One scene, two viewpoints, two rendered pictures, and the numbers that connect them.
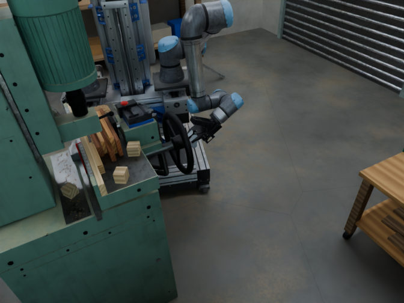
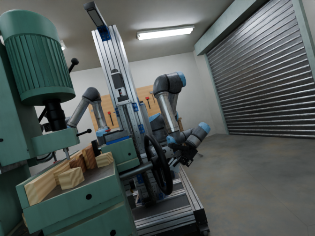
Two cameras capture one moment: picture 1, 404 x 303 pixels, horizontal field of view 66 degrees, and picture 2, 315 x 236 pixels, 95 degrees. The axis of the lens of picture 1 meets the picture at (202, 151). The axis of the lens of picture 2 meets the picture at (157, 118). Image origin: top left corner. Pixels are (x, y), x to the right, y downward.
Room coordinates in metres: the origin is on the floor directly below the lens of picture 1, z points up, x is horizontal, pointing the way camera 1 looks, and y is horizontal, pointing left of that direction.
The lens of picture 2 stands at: (0.43, -0.05, 1.02)
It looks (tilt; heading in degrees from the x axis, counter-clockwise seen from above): 0 degrees down; 8
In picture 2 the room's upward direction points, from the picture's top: 16 degrees counter-clockwise
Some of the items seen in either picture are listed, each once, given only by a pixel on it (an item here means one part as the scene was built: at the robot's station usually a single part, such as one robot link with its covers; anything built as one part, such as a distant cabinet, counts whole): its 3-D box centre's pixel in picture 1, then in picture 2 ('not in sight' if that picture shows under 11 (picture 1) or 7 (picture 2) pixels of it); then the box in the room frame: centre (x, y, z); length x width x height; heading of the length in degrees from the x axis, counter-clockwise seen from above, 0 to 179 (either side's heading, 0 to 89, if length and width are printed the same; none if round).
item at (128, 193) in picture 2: not in sight; (124, 201); (1.24, 0.40, 0.58); 0.12 x 0.08 x 0.08; 116
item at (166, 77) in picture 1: (171, 70); (159, 133); (1.73, 0.16, 0.87); 0.15 x 0.15 x 0.10
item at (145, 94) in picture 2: not in sight; (129, 106); (4.22, 1.13, 1.50); 2.00 x 0.04 x 0.90; 113
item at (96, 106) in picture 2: not in sight; (99, 115); (1.79, 0.70, 1.19); 0.15 x 0.12 x 0.55; 23
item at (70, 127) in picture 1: (79, 125); (57, 142); (0.94, 0.43, 1.03); 0.14 x 0.07 x 0.09; 116
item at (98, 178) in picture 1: (83, 141); (68, 164); (0.98, 0.45, 0.92); 0.60 x 0.02 x 0.05; 26
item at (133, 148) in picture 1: (133, 148); (104, 159); (0.93, 0.25, 0.92); 0.04 x 0.04 x 0.04; 0
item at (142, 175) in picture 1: (119, 142); (102, 165); (1.04, 0.34, 0.87); 0.61 x 0.30 x 0.06; 26
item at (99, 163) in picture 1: (85, 129); (78, 159); (1.07, 0.47, 0.92); 0.57 x 0.02 x 0.04; 26
